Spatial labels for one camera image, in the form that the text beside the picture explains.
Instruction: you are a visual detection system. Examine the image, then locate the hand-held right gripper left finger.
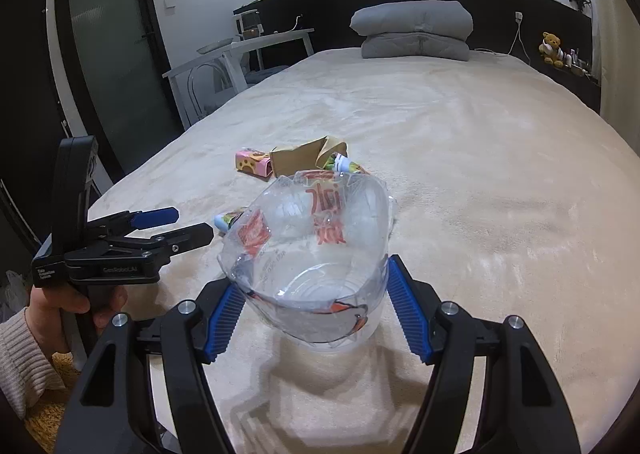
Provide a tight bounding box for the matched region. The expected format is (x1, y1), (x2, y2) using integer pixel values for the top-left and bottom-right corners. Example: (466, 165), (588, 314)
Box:
(54, 281), (247, 454)

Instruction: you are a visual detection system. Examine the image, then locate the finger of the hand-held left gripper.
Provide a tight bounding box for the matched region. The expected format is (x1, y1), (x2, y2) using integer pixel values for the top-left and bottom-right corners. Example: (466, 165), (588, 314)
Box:
(65, 222), (215, 269)
(88, 207), (180, 237)

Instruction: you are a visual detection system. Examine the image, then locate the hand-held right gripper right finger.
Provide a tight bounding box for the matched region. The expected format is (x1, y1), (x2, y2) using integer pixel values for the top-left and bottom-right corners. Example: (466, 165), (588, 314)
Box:
(386, 255), (590, 454)

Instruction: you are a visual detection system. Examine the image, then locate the pink snack box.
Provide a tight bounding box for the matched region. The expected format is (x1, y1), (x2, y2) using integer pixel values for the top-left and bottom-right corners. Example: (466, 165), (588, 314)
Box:
(235, 148), (275, 181)

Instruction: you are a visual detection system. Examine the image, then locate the person's left hand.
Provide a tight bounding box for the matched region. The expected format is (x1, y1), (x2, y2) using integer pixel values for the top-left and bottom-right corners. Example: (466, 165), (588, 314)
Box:
(26, 284), (129, 352)

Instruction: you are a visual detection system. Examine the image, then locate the green white snack wrapper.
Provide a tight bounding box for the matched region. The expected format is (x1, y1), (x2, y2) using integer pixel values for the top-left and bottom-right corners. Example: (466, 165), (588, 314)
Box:
(213, 207), (251, 235)

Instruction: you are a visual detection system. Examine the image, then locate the black wardrobe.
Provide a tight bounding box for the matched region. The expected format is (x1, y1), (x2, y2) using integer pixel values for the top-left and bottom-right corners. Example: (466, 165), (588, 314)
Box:
(0, 0), (68, 279)

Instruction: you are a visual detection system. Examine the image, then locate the white plastic bag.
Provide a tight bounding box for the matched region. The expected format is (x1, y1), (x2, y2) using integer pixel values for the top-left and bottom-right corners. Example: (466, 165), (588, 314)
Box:
(0, 271), (28, 323)

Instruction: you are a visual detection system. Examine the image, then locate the brown paper bag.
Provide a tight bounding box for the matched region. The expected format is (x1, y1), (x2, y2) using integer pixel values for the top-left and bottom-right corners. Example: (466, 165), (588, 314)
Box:
(270, 135), (348, 179)

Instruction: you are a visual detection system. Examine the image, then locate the clear plastic chair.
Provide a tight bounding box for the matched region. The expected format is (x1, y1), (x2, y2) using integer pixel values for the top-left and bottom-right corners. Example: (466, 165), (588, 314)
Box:
(187, 61), (251, 115)

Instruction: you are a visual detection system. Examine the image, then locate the large cream pillow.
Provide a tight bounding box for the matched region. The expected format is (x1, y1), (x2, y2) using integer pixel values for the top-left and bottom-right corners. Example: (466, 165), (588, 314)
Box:
(87, 46), (640, 454)

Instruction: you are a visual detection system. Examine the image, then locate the white plate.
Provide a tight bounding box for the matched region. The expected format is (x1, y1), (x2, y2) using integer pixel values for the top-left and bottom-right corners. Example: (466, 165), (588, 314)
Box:
(197, 38), (236, 55)

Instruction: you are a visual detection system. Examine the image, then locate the brown fuzzy cloth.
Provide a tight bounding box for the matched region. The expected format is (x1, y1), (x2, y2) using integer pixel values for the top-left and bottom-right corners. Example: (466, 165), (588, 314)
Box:
(25, 351), (83, 454)

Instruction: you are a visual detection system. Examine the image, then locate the white desk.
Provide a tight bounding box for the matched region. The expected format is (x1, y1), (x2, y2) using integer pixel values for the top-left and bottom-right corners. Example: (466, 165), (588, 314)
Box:
(162, 28), (316, 131)

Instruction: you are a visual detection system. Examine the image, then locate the white desk appliance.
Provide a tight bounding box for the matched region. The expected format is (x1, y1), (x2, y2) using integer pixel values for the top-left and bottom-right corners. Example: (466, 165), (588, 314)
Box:
(234, 8), (264, 40)

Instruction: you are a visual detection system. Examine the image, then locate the grey folded quilt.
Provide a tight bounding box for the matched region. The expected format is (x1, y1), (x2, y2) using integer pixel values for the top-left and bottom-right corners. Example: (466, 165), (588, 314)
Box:
(360, 32), (471, 62)
(349, 0), (474, 40)

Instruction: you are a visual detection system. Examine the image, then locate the brown teddy bear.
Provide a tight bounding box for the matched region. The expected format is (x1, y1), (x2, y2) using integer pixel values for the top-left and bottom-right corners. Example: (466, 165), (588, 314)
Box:
(538, 32), (569, 67)

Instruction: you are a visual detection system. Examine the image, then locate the row of small bottles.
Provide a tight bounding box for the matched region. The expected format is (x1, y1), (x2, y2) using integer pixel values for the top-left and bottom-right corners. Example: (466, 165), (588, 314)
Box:
(565, 48), (601, 80)

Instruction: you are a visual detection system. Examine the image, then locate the white charger cable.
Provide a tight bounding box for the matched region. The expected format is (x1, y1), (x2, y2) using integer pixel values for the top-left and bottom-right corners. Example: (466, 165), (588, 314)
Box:
(474, 11), (526, 57)

